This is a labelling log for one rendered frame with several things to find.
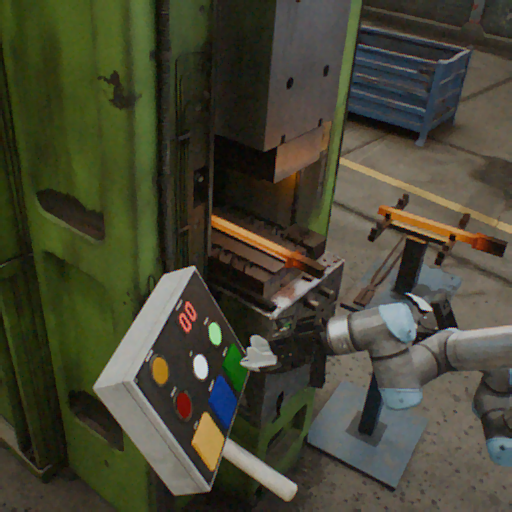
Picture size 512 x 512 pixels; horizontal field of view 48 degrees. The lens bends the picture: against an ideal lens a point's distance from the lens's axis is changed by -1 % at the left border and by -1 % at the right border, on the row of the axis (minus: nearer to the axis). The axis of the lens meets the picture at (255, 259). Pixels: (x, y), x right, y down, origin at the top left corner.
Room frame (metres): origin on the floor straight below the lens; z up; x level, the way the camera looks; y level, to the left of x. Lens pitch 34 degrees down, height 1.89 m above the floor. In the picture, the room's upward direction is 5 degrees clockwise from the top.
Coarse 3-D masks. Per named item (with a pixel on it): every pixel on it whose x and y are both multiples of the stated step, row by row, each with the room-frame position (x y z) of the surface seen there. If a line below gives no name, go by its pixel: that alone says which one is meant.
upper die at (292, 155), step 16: (320, 128) 1.40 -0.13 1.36; (224, 144) 1.34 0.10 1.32; (240, 144) 1.31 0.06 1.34; (288, 144) 1.28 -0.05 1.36; (304, 144) 1.34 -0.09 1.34; (320, 144) 1.41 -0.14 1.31; (224, 160) 1.33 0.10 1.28; (240, 160) 1.31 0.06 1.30; (256, 160) 1.28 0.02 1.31; (272, 160) 1.25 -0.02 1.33; (288, 160) 1.29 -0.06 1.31; (304, 160) 1.35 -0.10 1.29; (256, 176) 1.28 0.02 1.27; (272, 176) 1.25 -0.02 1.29
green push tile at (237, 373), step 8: (232, 344) 0.93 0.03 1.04; (232, 352) 0.91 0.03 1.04; (224, 360) 0.88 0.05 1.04; (232, 360) 0.89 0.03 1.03; (240, 360) 0.92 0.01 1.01; (224, 368) 0.86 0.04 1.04; (232, 368) 0.88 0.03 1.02; (240, 368) 0.90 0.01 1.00; (232, 376) 0.86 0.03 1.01; (240, 376) 0.89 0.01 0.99; (240, 384) 0.87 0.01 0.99
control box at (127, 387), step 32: (160, 288) 0.94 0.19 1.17; (192, 288) 0.93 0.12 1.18; (160, 320) 0.81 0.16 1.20; (224, 320) 0.96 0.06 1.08; (128, 352) 0.73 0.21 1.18; (160, 352) 0.75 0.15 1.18; (192, 352) 0.81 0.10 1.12; (224, 352) 0.90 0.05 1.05; (96, 384) 0.67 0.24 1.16; (128, 384) 0.65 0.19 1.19; (160, 384) 0.69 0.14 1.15; (192, 384) 0.76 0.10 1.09; (128, 416) 0.65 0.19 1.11; (160, 416) 0.65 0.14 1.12; (192, 416) 0.71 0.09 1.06; (160, 448) 0.64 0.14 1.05; (192, 448) 0.66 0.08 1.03; (192, 480) 0.63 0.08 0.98
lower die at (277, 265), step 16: (240, 224) 1.52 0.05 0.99; (224, 240) 1.42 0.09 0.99; (240, 240) 1.42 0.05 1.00; (272, 240) 1.44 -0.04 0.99; (288, 240) 1.45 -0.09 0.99; (224, 256) 1.35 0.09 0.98; (240, 256) 1.35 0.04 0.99; (256, 256) 1.35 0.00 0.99; (272, 256) 1.35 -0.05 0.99; (224, 272) 1.32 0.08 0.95; (240, 272) 1.29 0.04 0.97; (256, 272) 1.29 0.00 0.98; (272, 272) 1.29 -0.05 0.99; (288, 272) 1.34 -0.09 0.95; (256, 288) 1.26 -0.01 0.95; (272, 288) 1.28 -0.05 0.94
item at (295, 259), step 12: (216, 216) 1.52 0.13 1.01; (228, 228) 1.46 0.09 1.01; (240, 228) 1.47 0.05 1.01; (252, 240) 1.41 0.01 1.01; (264, 240) 1.41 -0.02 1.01; (276, 252) 1.36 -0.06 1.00; (288, 252) 1.36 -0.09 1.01; (300, 252) 1.36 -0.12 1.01; (288, 264) 1.33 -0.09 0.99; (300, 264) 1.32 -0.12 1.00; (312, 264) 1.30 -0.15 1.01
